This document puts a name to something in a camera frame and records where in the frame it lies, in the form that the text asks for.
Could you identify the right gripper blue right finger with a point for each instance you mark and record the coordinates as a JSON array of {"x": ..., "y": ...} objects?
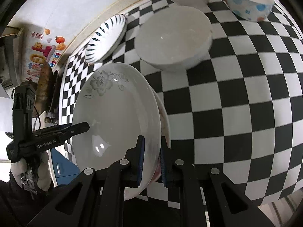
[{"x": 163, "y": 163}]

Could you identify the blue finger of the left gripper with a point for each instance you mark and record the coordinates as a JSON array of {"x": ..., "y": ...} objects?
[{"x": 71, "y": 129}]

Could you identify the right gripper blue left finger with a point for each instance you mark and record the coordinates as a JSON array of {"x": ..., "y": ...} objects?
[{"x": 140, "y": 149}]

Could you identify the white plate red floral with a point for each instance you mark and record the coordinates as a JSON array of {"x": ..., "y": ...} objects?
[{"x": 163, "y": 134}]

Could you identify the white plate grey flower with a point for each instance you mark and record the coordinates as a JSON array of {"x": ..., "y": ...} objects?
[{"x": 119, "y": 105}]

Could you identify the white plate blue leaf pattern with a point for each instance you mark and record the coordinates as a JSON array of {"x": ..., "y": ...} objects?
[{"x": 105, "y": 39}]

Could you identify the plain white bowl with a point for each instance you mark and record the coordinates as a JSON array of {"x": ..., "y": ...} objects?
[{"x": 175, "y": 38}]

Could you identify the white gloved left hand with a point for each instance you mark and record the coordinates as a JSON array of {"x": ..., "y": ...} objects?
[{"x": 32, "y": 177}]

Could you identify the black frying pan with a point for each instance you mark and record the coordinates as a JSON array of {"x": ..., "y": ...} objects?
[{"x": 46, "y": 88}]

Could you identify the black white checkered tablecloth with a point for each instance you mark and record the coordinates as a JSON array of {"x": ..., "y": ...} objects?
[{"x": 241, "y": 108}]

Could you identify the colourful wall sticker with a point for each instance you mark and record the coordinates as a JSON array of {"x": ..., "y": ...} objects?
[{"x": 41, "y": 45}]

